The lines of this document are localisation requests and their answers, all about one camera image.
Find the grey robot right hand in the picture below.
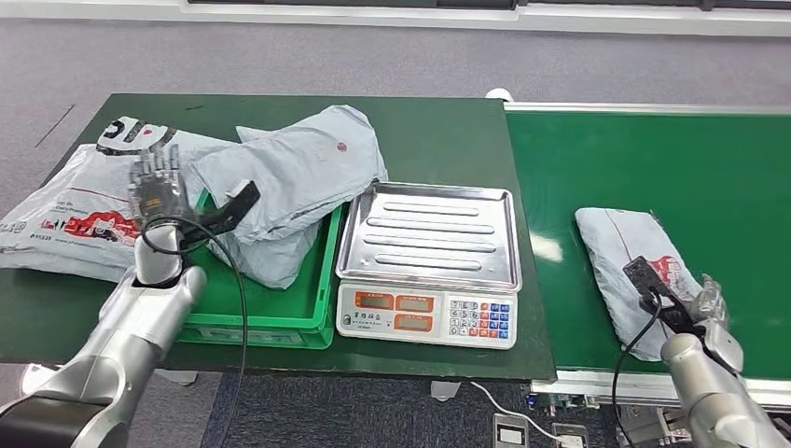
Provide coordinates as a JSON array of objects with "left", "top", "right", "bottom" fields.
[{"left": 679, "top": 273, "right": 730, "bottom": 329}]

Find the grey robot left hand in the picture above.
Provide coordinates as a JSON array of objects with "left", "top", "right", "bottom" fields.
[{"left": 128, "top": 145, "right": 193, "bottom": 227}]

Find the grey parcel bag red logo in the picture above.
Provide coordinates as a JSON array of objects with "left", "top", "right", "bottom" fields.
[{"left": 575, "top": 206, "right": 706, "bottom": 363}]

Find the green conveyor belt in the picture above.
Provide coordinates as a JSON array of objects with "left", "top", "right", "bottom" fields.
[{"left": 505, "top": 102, "right": 791, "bottom": 427}]

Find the grey floor socket box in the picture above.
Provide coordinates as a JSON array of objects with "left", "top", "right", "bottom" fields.
[
  {"left": 551, "top": 425, "right": 589, "bottom": 448},
  {"left": 492, "top": 415, "right": 530, "bottom": 448}
]

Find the large flat printed mailer bag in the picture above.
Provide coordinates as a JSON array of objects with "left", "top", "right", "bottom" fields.
[{"left": 0, "top": 116, "right": 239, "bottom": 285}]

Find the green plastic crate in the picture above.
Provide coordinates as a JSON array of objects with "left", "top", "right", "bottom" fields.
[{"left": 175, "top": 188, "right": 345, "bottom": 351}]

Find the chrome round table base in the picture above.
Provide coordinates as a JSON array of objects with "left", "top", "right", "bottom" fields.
[{"left": 20, "top": 364, "right": 63, "bottom": 397}]

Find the white scale with steel tray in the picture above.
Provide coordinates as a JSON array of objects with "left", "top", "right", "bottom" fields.
[{"left": 335, "top": 180, "right": 524, "bottom": 352}]

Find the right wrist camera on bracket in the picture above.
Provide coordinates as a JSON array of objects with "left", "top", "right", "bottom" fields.
[{"left": 622, "top": 256, "right": 697, "bottom": 338}]

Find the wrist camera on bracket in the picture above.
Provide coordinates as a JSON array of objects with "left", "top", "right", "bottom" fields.
[
  {"left": 179, "top": 180, "right": 262, "bottom": 243},
  {"left": 622, "top": 256, "right": 697, "bottom": 338}
]

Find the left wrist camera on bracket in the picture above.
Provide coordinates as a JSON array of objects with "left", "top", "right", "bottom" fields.
[{"left": 179, "top": 180, "right": 262, "bottom": 243}]

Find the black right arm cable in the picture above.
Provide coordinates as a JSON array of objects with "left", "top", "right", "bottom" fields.
[{"left": 611, "top": 296, "right": 662, "bottom": 448}]

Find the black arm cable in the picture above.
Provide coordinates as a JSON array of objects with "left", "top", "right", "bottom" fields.
[
  {"left": 611, "top": 296, "right": 662, "bottom": 448},
  {"left": 140, "top": 216, "right": 250, "bottom": 448}
]

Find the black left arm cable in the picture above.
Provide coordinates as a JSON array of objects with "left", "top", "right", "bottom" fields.
[{"left": 140, "top": 216, "right": 250, "bottom": 448}]

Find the white floor cable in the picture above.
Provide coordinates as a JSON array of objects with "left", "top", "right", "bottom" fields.
[{"left": 470, "top": 383, "right": 563, "bottom": 445}]

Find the grey table leg bracket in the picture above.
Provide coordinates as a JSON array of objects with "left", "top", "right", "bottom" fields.
[{"left": 430, "top": 382, "right": 463, "bottom": 404}]

